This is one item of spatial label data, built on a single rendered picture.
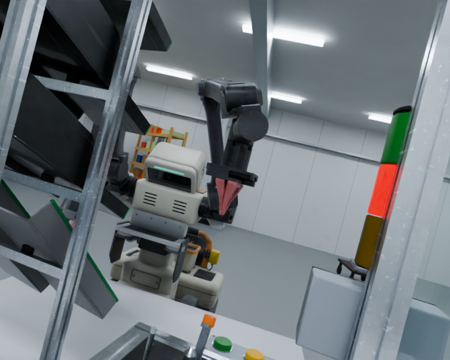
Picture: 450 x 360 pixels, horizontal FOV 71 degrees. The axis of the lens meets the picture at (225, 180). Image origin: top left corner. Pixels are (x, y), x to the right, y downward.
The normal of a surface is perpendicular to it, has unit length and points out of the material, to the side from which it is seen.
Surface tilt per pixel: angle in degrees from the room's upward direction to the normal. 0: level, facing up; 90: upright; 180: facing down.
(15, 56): 90
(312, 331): 90
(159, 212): 98
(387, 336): 90
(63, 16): 90
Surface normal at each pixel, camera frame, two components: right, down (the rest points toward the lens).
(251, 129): 0.14, 0.01
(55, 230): 0.88, 0.23
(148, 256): -0.17, 0.11
